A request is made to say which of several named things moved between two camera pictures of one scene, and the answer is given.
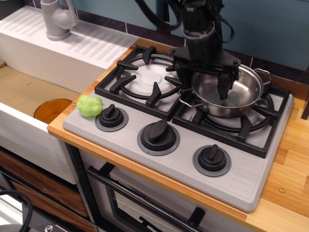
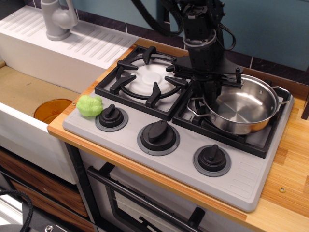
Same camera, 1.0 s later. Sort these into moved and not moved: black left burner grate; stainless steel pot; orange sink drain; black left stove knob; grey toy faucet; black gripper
Moved: stainless steel pot; black gripper
Not moved: grey toy faucet; orange sink drain; black left stove knob; black left burner grate
